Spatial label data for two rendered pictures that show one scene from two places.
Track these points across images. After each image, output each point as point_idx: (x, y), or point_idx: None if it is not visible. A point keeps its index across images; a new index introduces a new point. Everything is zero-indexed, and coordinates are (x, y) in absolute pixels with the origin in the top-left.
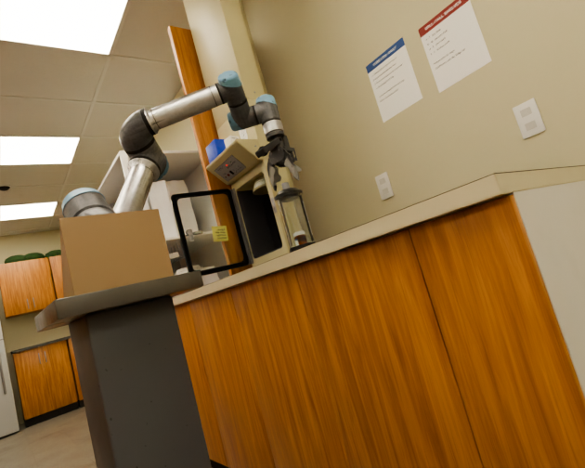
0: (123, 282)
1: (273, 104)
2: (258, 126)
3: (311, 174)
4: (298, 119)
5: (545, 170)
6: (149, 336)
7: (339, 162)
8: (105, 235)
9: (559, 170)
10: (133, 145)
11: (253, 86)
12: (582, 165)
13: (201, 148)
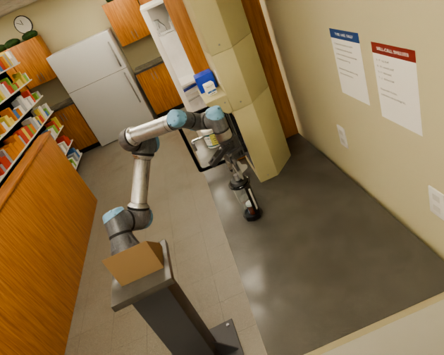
0: (139, 275)
1: (218, 120)
2: (226, 82)
3: (296, 73)
4: (282, 17)
5: (339, 339)
6: (156, 297)
7: (313, 86)
8: (124, 260)
9: (361, 329)
10: (129, 151)
11: (218, 38)
12: (411, 306)
13: (192, 65)
